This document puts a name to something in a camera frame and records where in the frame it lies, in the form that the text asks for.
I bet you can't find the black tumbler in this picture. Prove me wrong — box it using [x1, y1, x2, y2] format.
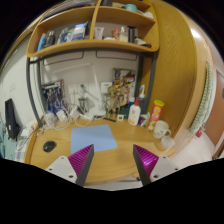
[128, 26, 136, 43]

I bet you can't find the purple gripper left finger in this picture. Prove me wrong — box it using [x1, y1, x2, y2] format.
[68, 145, 94, 186]

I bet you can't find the white mug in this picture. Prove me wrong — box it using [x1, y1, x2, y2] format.
[153, 120, 171, 139]

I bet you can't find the white tube on shelf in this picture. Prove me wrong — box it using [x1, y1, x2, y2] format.
[94, 27, 104, 40]

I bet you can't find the clear plastic cup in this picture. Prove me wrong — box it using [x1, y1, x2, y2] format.
[160, 136, 175, 150]

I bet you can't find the brown door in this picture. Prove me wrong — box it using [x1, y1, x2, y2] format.
[205, 71, 224, 156]

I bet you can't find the wooden wall shelf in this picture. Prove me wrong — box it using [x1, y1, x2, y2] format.
[26, 0, 159, 58]

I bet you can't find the white desk lamp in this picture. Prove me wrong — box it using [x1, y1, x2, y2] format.
[58, 63, 105, 115]

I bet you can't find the black bag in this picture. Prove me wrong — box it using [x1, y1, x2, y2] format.
[5, 99, 20, 139]

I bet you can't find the blue mouse pad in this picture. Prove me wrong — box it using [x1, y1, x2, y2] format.
[70, 124, 117, 153]

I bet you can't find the wooden robot figurine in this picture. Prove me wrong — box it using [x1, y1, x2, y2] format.
[107, 86, 121, 117]

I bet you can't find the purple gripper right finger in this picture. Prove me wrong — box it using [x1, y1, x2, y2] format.
[133, 144, 159, 186]

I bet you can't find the white power adapter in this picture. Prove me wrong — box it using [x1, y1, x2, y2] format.
[56, 110, 67, 121]

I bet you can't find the red chips can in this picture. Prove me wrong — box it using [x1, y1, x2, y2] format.
[147, 100, 165, 131]

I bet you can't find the blue model kit box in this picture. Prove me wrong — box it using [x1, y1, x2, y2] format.
[42, 79, 65, 114]

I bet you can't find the white glue bottle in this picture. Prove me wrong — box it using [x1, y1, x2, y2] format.
[128, 98, 141, 126]

